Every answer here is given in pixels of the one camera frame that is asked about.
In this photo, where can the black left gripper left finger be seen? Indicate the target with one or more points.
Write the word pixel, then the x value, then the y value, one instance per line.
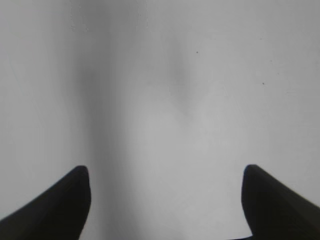
pixel 59 213

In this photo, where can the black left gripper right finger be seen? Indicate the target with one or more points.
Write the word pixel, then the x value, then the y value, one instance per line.
pixel 275 212

